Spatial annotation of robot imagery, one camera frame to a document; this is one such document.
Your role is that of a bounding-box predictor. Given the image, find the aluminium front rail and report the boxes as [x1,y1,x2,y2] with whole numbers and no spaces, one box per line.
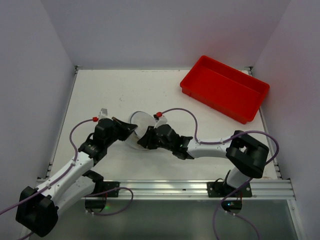
[37,178,296,201]

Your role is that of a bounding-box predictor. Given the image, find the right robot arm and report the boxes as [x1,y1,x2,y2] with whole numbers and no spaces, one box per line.
[137,124,269,194]

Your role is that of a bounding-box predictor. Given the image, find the white mesh laundry bag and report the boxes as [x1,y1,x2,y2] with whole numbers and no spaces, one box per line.
[125,111,156,151]

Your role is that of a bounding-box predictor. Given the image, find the red plastic bin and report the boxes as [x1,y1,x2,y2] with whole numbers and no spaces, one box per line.
[180,55,270,125]

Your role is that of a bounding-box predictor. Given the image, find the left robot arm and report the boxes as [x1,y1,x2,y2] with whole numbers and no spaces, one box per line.
[15,117,138,237]

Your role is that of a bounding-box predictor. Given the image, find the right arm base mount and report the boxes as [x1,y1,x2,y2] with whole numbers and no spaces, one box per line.
[206,178,253,214]

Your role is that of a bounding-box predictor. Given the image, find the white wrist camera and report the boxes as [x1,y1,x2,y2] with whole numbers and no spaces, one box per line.
[98,108,108,120]
[153,112,168,129]

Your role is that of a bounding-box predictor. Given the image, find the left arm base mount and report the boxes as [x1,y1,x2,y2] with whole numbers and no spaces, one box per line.
[84,181,120,213]

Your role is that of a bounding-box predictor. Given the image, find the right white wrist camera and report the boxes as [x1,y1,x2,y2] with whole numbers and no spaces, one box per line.
[153,112,168,129]

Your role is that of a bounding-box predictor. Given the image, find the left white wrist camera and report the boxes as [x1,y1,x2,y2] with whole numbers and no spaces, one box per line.
[98,108,108,120]

